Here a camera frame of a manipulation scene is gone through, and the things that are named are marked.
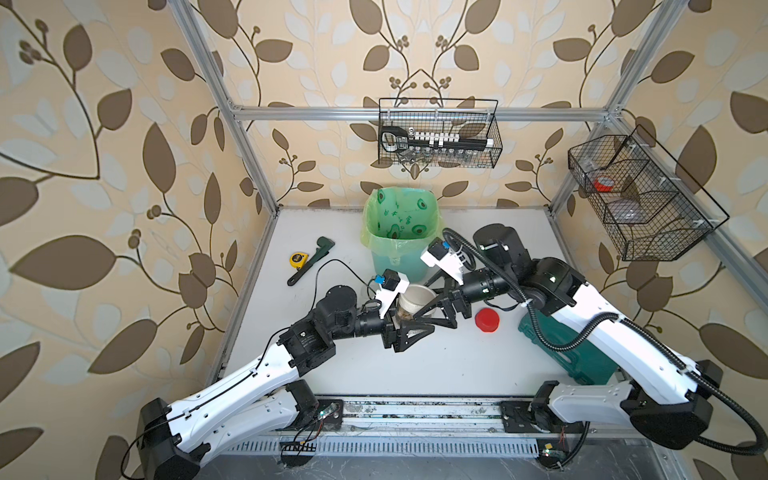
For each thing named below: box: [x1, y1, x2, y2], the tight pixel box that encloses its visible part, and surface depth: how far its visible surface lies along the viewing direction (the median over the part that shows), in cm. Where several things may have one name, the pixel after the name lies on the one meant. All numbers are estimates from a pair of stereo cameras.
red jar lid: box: [475, 308, 500, 332], surface depth 91 cm
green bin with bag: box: [361, 187, 444, 282], surface depth 95 cm
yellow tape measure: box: [289, 252, 309, 269], surface depth 106 cm
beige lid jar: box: [396, 284, 436, 321], surface depth 59 cm
